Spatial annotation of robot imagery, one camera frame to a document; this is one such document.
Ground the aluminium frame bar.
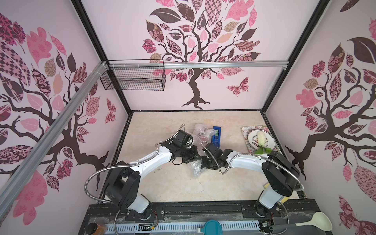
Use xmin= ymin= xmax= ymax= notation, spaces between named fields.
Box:
xmin=109 ymin=60 xmax=289 ymax=69
xmin=1 ymin=61 xmax=108 ymax=218

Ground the round white plate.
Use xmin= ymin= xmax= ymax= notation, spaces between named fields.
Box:
xmin=246 ymin=129 xmax=277 ymax=150

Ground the clear bubble wrap sheet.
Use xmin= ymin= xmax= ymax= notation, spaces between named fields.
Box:
xmin=189 ymin=160 xmax=206 ymax=179
xmin=193 ymin=123 xmax=216 ymax=144

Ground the left flexible metal conduit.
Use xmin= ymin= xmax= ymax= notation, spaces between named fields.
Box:
xmin=84 ymin=123 xmax=185 ymax=204

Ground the right flexible metal conduit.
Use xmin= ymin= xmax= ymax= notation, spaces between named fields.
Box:
xmin=200 ymin=141 xmax=304 ymax=191

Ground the white slotted cable duct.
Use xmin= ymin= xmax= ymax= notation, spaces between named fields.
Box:
xmin=105 ymin=220 xmax=260 ymax=235

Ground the flexible metal conduit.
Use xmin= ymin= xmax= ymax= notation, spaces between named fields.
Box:
xmin=200 ymin=141 xmax=304 ymax=191
xmin=84 ymin=123 xmax=185 ymax=204

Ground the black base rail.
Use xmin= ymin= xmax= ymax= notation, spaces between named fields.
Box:
xmin=78 ymin=199 xmax=324 ymax=235

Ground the left aluminium frame bar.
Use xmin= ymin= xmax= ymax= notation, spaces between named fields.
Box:
xmin=1 ymin=61 xmax=108 ymax=218

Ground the blue tape dispenser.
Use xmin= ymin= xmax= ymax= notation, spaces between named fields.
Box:
xmin=211 ymin=126 xmax=221 ymax=148

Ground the white artificial rose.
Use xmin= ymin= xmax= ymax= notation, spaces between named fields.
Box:
xmin=255 ymin=131 xmax=272 ymax=155

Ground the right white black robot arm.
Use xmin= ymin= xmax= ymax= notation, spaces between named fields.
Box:
xmin=201 ymin=142 xmax=304 ymax=209

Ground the cream plastic ladle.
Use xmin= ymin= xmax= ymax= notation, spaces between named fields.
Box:
xmin=269 ymin=211 xmax=333 ymax=235

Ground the rear aluminium frame bar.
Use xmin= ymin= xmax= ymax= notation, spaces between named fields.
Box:
xmin=109 ymin=60 xmax=289 ymax=69

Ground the teal round lid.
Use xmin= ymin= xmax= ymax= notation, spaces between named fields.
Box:
xmin=197 ymin=220 xmax=223 ymax=235

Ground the black wire basket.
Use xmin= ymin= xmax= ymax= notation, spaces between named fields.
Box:
xmin=100 ymin=59 xmax=166 ymax=91

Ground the floral square placemat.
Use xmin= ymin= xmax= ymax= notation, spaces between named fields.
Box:
xmin=241 ymin=125 xmax=280 ymax=153

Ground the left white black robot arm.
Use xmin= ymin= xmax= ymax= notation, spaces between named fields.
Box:
xmin=104 ymin=144 xmax=200 ymax=215

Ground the brown jar black lid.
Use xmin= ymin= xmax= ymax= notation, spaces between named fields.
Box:
xmin=85 ymin=222 xmax=107 ymax=235

